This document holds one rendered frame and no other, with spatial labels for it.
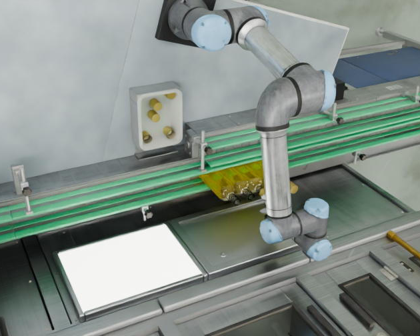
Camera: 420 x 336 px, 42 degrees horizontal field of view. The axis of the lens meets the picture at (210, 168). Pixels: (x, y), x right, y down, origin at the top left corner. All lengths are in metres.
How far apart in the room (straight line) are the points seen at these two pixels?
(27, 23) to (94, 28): 0.22
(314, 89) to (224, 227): 0.72
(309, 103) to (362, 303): 0.70
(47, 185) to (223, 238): 0.65
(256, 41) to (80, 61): 0.60
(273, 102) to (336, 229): 0.79
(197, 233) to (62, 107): 0.66
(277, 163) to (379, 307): 0.61
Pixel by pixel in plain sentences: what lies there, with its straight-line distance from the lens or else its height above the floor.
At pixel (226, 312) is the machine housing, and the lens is 1.78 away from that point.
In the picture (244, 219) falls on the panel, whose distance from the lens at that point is 2.10.
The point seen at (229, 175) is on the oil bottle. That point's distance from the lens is 2.07.
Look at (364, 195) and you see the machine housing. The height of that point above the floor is 1.12.
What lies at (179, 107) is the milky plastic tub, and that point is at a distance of 2.05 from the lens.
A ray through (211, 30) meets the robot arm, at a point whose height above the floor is 1.01.
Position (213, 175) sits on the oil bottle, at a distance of 2.07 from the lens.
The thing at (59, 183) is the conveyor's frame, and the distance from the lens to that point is 2.01.
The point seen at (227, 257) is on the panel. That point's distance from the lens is 1.91.
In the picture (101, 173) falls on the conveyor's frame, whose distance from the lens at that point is 2.04.
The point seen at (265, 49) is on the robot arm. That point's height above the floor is 1.16.
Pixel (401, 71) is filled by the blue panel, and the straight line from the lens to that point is 3.01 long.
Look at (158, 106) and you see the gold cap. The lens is 2.04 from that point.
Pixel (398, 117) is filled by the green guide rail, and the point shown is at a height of 0.93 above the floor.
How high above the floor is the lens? 2.55
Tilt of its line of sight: 50 degrees down
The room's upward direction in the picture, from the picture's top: 134 degrees clockwise
